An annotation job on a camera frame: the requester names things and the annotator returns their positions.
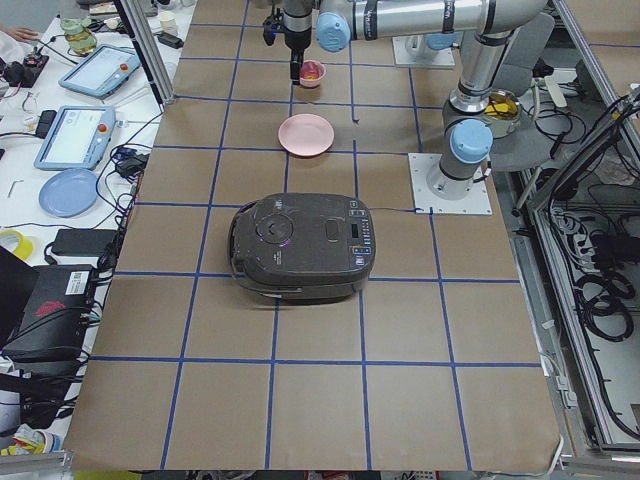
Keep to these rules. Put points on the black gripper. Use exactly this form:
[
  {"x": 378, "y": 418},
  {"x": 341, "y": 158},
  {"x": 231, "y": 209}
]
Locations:
[{"x": 297, "y": 40}]

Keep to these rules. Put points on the pink bowl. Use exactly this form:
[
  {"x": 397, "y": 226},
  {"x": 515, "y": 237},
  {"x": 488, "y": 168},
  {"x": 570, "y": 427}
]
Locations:
[{"x": 316, "y": 83}]

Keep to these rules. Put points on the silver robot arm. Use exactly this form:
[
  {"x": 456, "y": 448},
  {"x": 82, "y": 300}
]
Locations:
[{"x": 334, "y": 24}]

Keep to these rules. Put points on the pink plate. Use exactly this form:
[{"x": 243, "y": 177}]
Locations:
[{"x": 306, "y": 135}]

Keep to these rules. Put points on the steel bowl on chair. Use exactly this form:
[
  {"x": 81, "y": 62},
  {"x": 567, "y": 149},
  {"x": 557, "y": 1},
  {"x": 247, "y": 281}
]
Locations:
[{"x": 503, "y": 113}]

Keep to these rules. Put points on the blue plate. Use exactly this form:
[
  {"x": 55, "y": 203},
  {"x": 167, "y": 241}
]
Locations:
[{"x": 69, "y": 193}]

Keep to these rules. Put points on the dark rice cooker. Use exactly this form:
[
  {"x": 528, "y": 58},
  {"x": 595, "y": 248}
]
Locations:
[{"x": 302, "y": 246}]

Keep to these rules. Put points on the far teach pendant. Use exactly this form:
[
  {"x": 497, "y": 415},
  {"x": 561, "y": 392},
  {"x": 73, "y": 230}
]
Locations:
[{"x": 102, "y": 72}]

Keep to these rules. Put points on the teach pendant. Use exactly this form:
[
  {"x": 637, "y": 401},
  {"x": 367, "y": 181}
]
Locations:
[
  {"x": 102, "y": 72},
  {"x": 78, "y": 138}
]

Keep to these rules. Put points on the glass jar with tea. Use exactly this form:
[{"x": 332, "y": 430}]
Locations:
[{"x": 81, "y": 40}]

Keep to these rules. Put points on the near teach pendant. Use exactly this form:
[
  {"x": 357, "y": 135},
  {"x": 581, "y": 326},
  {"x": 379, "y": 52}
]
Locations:
[{"x": 78, "y": 138}]

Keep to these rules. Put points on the white office chair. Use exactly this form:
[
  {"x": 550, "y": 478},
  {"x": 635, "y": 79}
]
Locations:
[{"x": 517, "y": 144}]

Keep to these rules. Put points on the black power adapter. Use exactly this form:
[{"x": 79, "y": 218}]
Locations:
[{"x": 82, "y": 242}]

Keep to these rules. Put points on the yellow tape roll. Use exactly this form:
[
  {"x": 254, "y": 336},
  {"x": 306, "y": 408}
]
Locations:
[{"x": 16, "y": 243}]

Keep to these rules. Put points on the black computer box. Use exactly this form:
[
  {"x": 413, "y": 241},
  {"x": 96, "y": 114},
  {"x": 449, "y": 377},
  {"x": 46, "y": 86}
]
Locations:
[{"x": 43, "y": 311}]

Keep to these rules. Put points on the aluminium frame post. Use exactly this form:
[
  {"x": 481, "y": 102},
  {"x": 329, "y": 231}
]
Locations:
[{"x": 139, "y": 31}]

